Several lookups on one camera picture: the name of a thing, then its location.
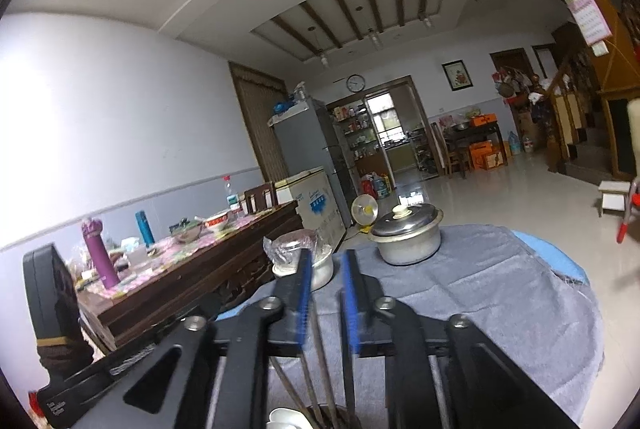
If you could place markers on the kitchen shelf with bottles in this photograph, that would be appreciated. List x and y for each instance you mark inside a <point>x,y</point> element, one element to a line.
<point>355,129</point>

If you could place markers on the grey refrigerator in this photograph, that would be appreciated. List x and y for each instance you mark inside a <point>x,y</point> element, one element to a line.
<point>305,139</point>

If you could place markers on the metal pot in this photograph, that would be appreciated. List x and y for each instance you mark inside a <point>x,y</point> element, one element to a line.
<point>407,249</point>

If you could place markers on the bundle of dark chopsticks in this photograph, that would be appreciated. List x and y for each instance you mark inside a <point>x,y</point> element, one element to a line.
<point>322,369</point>

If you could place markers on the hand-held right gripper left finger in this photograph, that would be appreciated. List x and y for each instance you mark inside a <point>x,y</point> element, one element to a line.
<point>303,294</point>

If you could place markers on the red patterned bowl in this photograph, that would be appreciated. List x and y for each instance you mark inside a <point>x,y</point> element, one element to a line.
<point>217,221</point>

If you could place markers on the white bowl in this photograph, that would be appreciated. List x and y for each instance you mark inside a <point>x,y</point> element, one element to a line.
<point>322,271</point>

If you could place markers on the hanging bags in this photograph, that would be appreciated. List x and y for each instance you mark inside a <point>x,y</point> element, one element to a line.
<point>512,81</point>

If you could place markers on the wooden stair railing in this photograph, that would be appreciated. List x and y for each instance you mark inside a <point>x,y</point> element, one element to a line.
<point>565,109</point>

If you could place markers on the white chest freezer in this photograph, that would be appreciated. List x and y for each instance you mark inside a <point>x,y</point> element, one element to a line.
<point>315,204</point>

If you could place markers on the clear plastic bag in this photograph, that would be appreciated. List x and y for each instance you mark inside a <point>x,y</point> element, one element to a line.
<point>285,246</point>

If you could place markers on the brown wooden door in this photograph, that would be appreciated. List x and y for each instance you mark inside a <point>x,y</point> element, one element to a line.
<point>260,124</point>

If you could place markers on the wooden chair back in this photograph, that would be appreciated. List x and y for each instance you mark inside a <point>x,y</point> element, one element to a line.
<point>260,199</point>

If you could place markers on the glass bowl with lid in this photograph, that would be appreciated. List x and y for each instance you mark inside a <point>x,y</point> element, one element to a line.
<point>187,231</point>

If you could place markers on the orange cardboard boxes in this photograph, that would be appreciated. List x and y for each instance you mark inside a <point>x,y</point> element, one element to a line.
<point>487,156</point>

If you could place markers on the clear plastic container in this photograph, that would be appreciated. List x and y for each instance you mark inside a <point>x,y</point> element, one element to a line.
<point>135,255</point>

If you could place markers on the blue bags on refrigerator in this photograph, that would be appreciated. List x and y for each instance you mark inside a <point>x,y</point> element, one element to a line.
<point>285,105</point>

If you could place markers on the purple drinking bottle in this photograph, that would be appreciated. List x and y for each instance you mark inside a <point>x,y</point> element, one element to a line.
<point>100,254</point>

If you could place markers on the beige sofa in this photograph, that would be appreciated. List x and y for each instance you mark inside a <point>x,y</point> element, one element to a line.
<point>634,134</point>

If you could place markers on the clear red-capped water bottle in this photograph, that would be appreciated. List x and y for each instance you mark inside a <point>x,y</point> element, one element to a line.
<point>231,196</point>

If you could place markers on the person's left forearm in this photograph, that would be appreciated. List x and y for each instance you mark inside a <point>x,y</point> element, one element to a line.
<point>67,356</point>

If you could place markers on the framed wall picture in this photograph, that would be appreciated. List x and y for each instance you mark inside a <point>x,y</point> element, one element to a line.
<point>457,76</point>

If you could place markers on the round wall clock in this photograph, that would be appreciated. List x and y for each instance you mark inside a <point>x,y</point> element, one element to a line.
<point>356,83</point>

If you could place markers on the small white fan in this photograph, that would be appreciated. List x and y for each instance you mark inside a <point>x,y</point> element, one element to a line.
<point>363,211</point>

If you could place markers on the blue drinking bottle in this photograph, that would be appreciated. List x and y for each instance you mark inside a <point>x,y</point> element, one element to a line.
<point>145,229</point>

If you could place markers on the carved wooden sideboard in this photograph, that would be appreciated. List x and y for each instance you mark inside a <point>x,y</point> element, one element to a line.
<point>190,279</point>

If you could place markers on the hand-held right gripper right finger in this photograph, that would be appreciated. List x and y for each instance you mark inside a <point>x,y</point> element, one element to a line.
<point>352,304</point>

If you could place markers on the black utensil holder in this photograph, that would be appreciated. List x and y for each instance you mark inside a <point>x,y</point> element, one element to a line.
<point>345,421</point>

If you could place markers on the blue table cover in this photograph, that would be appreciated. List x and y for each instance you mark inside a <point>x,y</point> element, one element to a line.
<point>550,254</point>

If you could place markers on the colourful checked sideboard cover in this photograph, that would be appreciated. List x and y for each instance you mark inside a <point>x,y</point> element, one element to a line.
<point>175,254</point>

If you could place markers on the metal pot lid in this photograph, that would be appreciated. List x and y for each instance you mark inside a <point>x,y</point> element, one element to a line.
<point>415,221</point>

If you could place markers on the blue water jug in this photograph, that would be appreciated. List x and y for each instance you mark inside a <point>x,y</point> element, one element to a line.
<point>382,186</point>
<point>515,143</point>

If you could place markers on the white step stool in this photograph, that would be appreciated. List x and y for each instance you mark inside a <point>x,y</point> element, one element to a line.
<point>612,196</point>

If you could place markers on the grey tablecloth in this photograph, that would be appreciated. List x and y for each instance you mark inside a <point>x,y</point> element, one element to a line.
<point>475,284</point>

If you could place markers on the dark wooden side table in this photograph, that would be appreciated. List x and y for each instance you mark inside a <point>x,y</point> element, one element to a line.
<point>472,129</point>

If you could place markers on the snack bags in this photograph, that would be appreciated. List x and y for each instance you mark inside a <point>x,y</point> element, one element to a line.
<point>82,269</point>

